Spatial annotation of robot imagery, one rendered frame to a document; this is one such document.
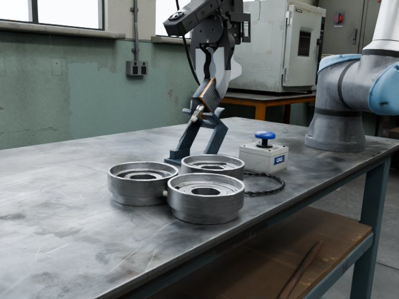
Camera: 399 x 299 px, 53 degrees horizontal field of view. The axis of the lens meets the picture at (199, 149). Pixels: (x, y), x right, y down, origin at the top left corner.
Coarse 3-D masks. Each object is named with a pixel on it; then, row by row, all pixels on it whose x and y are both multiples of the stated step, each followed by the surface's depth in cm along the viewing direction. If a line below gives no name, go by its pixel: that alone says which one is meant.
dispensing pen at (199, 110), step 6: (204, 84) 73; (198, 90) 73; (192, 96) 73; (198, 96) 72; (198, 102) 73; (198, 108) 72; (204, 108) 73; (192, 114) 72; (198, 114) 72; (192, 120) 71; (180, 138) 70
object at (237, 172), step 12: (192, 156) 70; (204, 156) 72; (216, 156) 72; (228, 156) 71; (192, 168) 63; (204, 168) 62; (216, 168) 69; (228, 168) 67; (240, 168) 64; (240, 180) 65
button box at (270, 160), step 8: (248, 144) 80; (256, 144) 79; (272, 144) 81; (240, 152) 78; (248, 152) 77; (256, 152) 76; (264, 152) 75; (272, 152) 75; (280, 152) 77; (248, 160) 78; (256, 160) 76; (264, 160) 75; (272, 160) 75; (280, 160) 77; (248, 168) 78; (256, 168) 77; (264, 168) 76; (272, 168) 76; (280, 168) 78
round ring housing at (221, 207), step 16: (176, 176) 58; (192, 176) 59; (208, 176) 60; (224, 176) 59; (176, 192) 52; (192, 192) 56; (208, 192) 57; (224, 192) 55; (240, 192) 52; (176, 208) 52; (192, 208) 50; (208, 208) 50; (224, 208) 51; (240, 208) 53; (208, 224) 51
